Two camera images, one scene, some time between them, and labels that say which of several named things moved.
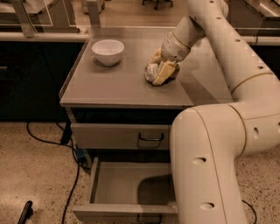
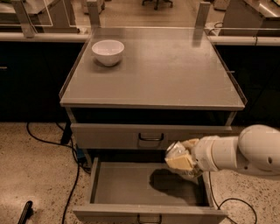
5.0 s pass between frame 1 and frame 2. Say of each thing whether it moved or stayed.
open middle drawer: stayed
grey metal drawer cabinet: stayed
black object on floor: stayed
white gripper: moved
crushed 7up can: moved
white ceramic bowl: stayed
